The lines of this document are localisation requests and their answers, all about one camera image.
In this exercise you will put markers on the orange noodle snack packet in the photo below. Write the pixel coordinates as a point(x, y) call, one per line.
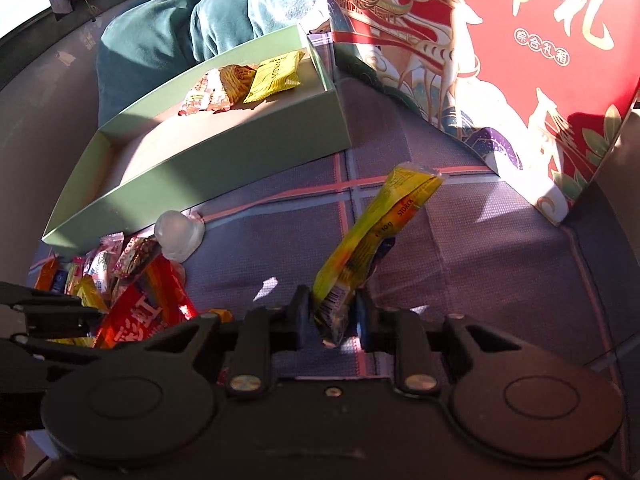
point(218, 89)

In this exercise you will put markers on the yellow winsu snack packet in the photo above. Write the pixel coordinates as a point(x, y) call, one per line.
point(275, 75)

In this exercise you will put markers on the green cardboard box tray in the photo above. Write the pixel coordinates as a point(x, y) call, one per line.
point(149, 159)

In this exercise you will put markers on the pink green candy packet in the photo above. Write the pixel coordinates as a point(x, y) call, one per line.
point(100, 262)

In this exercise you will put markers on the yellow green snack stick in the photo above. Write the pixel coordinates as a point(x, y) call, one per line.
point(404, 192)

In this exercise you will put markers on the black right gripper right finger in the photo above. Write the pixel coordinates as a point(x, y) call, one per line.
point(401, 335)

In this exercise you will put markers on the teal plush blanket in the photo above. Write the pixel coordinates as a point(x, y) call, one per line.
point(152, 41)

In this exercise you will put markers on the orange white snack packet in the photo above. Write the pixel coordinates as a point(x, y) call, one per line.
point(47, 274)

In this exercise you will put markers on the red long snack stick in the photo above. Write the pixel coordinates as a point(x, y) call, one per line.
point(154, 301)

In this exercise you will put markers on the person left hand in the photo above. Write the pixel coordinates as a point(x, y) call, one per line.
point(12, 455)

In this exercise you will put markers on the yellow long snack packet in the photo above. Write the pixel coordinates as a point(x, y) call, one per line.
point(90, 297)

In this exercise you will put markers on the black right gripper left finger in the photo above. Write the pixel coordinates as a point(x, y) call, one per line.
point(263, 333)

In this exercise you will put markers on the plaid purple bedsheet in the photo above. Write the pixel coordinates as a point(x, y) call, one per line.
point(477, 247)

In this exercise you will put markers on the blue cracker packet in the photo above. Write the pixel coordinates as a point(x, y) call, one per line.
point(59, 282)

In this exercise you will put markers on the pink snack packet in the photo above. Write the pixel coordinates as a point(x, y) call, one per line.
point(135, 254)

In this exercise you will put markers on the clear jelly cup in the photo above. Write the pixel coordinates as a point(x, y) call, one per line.
point(179, 235)

